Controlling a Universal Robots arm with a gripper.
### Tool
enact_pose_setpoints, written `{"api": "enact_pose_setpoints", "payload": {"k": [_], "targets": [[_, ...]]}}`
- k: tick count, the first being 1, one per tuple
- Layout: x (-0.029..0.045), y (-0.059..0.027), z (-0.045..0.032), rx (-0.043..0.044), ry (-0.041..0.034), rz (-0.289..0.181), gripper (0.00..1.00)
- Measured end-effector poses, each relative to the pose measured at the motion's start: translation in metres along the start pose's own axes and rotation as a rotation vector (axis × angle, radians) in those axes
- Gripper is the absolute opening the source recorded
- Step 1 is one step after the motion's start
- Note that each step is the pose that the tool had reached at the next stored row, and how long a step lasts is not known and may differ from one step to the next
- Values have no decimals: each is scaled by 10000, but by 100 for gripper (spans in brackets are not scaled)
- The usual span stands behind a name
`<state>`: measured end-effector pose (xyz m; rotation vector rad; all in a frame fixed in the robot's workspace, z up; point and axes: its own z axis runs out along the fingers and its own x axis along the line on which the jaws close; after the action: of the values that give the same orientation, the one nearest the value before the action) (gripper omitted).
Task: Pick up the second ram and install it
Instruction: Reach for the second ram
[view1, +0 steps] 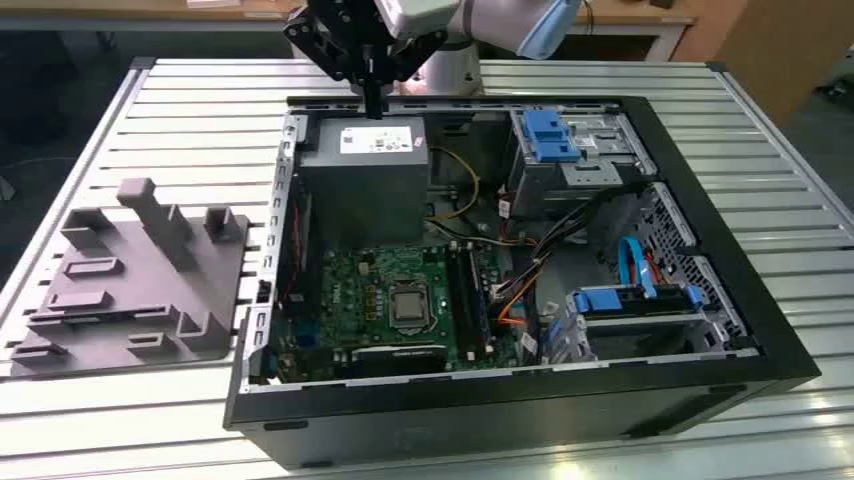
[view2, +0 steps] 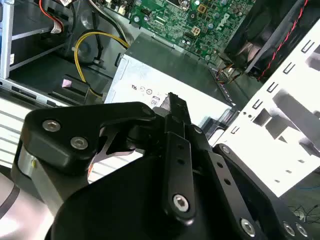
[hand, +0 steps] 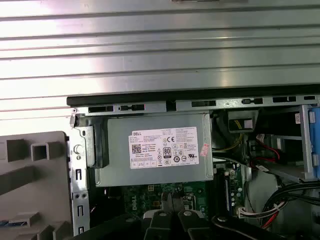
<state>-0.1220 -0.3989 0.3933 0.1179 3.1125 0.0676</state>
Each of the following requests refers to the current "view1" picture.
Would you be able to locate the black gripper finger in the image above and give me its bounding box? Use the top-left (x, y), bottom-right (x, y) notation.
top-left (282, 14), bottom-right (376, 120)
top-left (373, 29), bottom-right (448, 120)

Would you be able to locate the black RAM slot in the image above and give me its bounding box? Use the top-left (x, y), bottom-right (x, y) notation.
top-left (443, 240), bottom-right (471, 362)
top-left (448, 240), bottom-right (479, 362)
top-left (457, 242), bottom-right (488, 359)

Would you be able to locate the blue drive bay carrier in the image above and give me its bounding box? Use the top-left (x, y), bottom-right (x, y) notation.
top-left (523, 110), bottom-right (581, 164)

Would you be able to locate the grey power supply unit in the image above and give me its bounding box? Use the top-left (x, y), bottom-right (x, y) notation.
top-left (296, 117), bottom-right (428, 249)

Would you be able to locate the silver drive cage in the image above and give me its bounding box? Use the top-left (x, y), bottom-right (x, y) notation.
top-left (509, 109), bottom-right (659, 216)

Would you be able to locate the green motherboard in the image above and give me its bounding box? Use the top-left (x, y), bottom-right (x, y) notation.
top-left (269, 242), bottom-right (535, 384)

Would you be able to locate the silver CPU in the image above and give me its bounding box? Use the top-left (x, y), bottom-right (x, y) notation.
top-left (388, 291), bottom-right (428, 321)

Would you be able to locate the silver CPU socket cover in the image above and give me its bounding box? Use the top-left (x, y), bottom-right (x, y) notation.
top-left (383, 282), bottom-right (436, 335)

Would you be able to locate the grey parts rack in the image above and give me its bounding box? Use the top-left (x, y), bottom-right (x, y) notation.
top-left (9, 177), bottom-right (252, 381)

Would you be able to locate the wooden cabinet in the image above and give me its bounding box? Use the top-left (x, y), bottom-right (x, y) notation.
top-left (672, 0), bottom-right (854, 129)

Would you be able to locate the hard disk in blue carrier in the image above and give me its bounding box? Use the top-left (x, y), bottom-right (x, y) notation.
top-left (572, 284), bottom-right (701, 316)

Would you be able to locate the black graphics card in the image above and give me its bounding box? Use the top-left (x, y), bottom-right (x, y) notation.
top-left (332, 343), bottom-right (448, 379)

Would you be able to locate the black PC case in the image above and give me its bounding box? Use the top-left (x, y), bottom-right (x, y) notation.
top-left (222, 94), bottom-right (822, 471)

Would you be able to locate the wooden desk white frame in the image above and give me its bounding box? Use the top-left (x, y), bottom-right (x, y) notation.
top-left (0, 0), bottom-right (699, 61)

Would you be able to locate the yellow black power wire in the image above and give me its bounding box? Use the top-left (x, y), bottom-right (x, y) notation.
top-left (425, 144), bottom-right (481, 221)

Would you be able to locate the red orange labelled wire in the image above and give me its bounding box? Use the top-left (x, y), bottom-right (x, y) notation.
top-left (496, 187), bottom-right (539, 249)

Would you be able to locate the black wire bundle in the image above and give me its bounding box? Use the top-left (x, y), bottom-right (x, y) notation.
top-left (492, 182), bottom-right (648, 301)

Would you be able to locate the orange red yellow wire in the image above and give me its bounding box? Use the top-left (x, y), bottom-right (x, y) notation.
top-left (496, 279), bottom-right (535, 326)

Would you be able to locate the blue SATA wire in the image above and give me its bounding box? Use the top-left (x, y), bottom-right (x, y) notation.
top-left (616, 235), bottom-right (661, 301)

